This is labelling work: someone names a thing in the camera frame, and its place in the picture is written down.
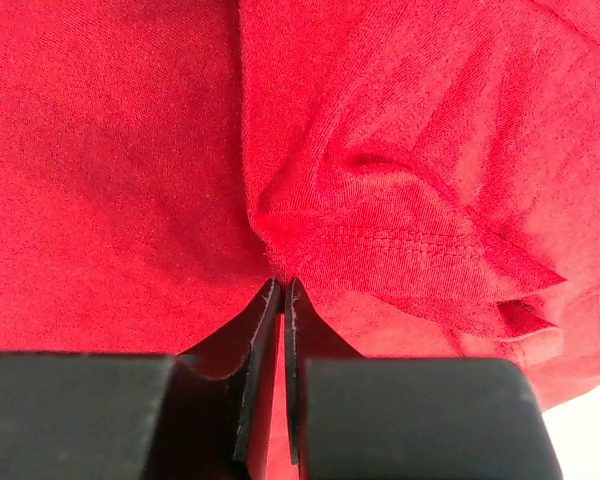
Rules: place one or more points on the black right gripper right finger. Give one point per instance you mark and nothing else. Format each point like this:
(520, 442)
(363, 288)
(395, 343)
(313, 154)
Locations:
(356, 417)

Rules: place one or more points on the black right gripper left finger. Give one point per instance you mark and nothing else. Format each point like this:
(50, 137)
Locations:
(201, 414)

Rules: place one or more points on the dark red t shirt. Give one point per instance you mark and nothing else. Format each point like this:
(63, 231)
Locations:
(430, 170)

